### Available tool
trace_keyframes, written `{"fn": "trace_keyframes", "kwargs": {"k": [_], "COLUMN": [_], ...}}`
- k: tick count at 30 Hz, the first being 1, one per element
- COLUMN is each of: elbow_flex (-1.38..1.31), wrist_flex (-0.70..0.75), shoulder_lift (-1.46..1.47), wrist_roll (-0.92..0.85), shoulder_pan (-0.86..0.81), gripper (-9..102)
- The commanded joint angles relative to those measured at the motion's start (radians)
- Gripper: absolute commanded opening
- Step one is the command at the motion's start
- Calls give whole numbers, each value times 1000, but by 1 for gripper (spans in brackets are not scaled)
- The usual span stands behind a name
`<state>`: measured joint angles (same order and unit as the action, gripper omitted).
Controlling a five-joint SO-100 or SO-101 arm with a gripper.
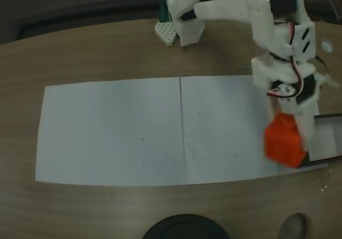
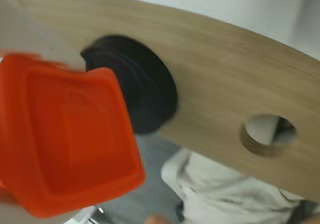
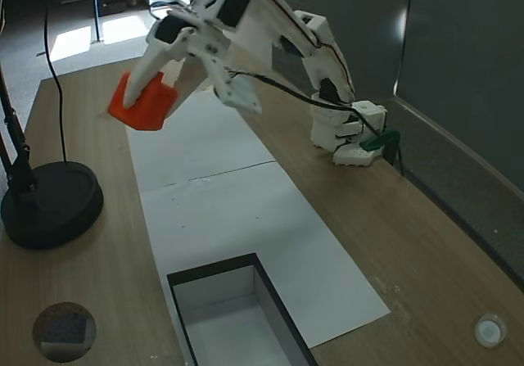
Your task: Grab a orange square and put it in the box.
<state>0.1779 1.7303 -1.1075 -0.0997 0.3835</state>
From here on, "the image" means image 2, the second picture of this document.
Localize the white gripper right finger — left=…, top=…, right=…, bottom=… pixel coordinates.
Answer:
left=0, top=0, right=87, bottom=72

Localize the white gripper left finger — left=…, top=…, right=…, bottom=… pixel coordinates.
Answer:
left=0, top=201, right=78, bottom=224

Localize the person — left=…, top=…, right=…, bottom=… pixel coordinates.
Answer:
left=161, top=147, right=320, bottom=224

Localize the black round stand base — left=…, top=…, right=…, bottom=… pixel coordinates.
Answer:
left=79, top=35, right=179, bottom=135

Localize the orange square block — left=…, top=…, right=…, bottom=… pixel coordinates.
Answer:
left=0, top=53, right=147, bottom=219

